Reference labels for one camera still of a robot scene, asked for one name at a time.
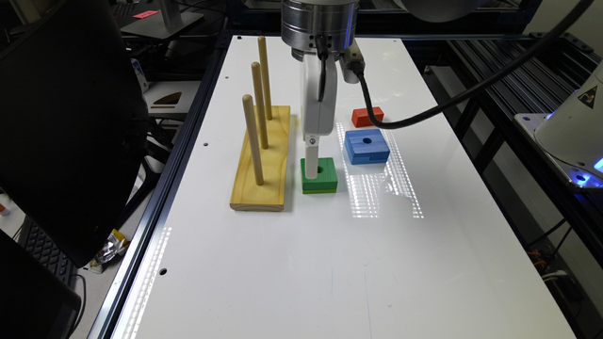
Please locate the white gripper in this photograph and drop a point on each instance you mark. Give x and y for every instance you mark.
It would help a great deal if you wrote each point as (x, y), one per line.
(318, 102)

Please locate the green wooden block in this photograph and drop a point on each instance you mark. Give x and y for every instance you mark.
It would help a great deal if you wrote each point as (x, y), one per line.
(326, 181)

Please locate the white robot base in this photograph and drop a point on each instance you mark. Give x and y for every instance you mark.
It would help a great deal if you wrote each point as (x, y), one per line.
(571, 136)

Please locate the blue wooden block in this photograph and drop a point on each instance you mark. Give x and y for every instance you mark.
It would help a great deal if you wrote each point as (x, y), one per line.
(366, 146)

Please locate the red wooden block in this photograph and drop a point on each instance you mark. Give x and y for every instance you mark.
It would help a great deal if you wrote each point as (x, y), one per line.
(360, 117)

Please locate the front wooden peg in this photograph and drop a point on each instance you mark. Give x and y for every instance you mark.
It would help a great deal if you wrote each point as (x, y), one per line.
(247, 101)

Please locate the wooden peg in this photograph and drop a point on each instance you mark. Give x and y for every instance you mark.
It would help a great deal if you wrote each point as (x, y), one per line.
(259, 105)
(247, 101)
(264, 67)

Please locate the wooden peg base board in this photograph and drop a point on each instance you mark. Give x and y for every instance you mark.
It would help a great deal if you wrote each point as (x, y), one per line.
(247, 195)

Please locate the middle wooden peg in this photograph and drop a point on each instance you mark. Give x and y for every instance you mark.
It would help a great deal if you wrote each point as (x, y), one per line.
(259, 105)

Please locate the rear wooden peg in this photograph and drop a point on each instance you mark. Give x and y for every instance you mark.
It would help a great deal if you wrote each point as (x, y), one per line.
(264, 67)

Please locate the monitor stand base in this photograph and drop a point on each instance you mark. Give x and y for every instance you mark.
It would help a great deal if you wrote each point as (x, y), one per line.
(169, 21)

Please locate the pink sticky note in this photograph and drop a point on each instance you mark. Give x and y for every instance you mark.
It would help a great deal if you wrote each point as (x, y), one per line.
(145, 14)

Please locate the crumpled foil wrapper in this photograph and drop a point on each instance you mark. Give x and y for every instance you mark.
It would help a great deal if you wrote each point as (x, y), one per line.
(116, 244)

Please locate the black monitor back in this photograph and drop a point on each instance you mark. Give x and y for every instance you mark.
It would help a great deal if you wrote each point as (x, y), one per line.
(73, 125)

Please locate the black keyboard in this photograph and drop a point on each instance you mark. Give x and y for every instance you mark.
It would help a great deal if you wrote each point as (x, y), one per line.
(38, 244)

